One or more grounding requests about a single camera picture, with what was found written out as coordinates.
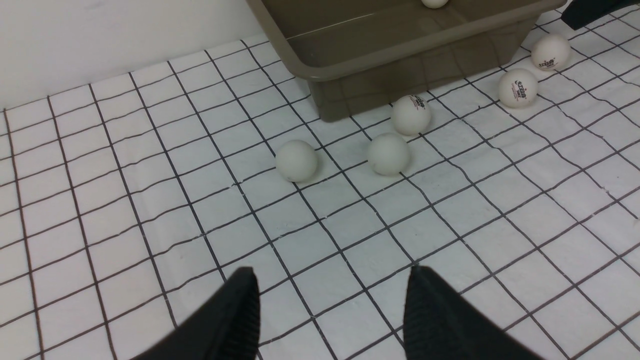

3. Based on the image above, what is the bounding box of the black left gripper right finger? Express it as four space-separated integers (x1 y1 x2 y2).
403 265 541 360

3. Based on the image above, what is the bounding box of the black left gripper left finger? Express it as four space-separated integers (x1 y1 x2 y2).
135 267 261 360

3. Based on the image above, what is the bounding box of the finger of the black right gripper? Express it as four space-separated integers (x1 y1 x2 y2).
560 0 640 30

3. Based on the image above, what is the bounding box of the white ping-pong ball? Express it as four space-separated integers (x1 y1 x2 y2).
390 95 432 136
531 34 572 71
497 68 538 109
422 0 449 9
366 132 412 176
275 139 319 183

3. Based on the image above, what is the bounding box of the white checkered table cloth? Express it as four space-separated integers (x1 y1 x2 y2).
0 6 639 360

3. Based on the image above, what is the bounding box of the olive plastic storage bin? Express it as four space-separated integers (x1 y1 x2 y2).
247 0 565 122

